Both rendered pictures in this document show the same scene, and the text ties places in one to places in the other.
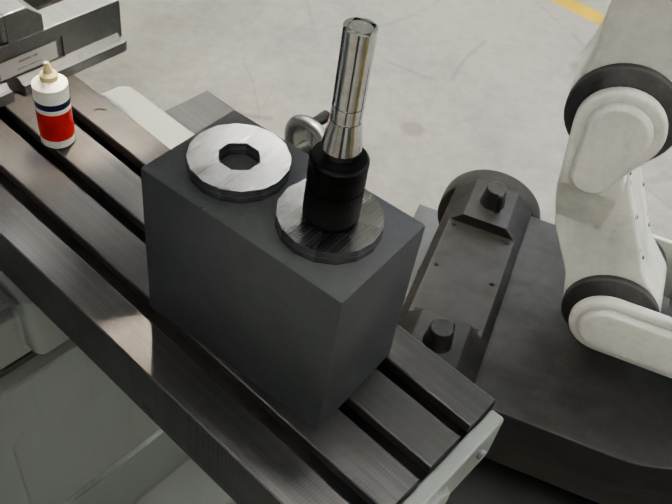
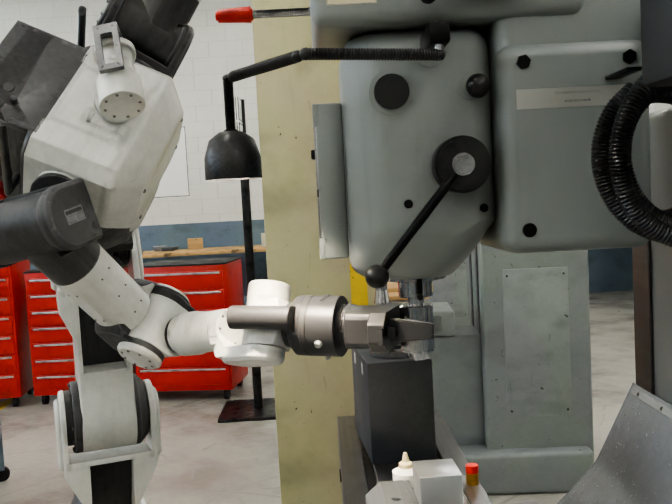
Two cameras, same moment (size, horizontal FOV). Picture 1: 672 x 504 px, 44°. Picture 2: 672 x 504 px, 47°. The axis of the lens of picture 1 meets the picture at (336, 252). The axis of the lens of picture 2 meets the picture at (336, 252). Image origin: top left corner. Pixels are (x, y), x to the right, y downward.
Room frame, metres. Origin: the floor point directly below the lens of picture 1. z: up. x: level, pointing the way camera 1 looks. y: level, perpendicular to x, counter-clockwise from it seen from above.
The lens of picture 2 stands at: (1.46, 1.19, 1.42)
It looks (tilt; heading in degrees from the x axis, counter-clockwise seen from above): 4 degrees down; 234
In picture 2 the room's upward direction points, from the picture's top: 3 degrees counter-clockwise
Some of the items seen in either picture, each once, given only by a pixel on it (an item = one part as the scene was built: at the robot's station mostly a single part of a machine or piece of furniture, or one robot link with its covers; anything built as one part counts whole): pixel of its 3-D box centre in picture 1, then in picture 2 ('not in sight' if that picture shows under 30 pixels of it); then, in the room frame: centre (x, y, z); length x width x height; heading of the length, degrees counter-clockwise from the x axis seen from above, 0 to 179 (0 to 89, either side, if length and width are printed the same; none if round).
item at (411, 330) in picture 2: not in sight; (411, 331); (0.77, 0.41, 1.24); 0.06 x 0.02 x 0.03; 125
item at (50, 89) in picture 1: (52, 101); (406, 488); (0.74, 0.35, 0.99); 0.04 x 0.04 x 0.11
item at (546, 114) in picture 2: not in sight; (550, 151); (0.58, 0.51, 1.47); 0.24 x 0.19 x 0.26; 55
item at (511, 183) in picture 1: (488, 216); not in sight; (1.23, -0.29, 0.50); 0.20 x 0.05 x 0.20; 76
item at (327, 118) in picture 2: not in sight; (330, 181); (0.83, 0.33, 1.44); 0.04 x 0.04 x 0.21; 55
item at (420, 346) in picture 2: not in sight; (417, 330); (0.74, 0.39, 1.23); 0.05 x 0.05 x 0.06
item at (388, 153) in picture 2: not in sight; (412, 159); (0.74, 0.40, 1.47); 0.21 x 0.19 x 0.32; 55
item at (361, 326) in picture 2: not in sight; (354, 327); (0.79, 0.32, 1.23); 0.13 x 0.12 x 0.10; 35
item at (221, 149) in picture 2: not in sight; (232, 154); (0.98, 0.32, 1.48); 0.07 x 0.07 x 0.06
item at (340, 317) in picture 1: (276, 263); (390, 393); (0.51, 0.05, 1.04); 0.22 x 0.12 x 0.20; 60
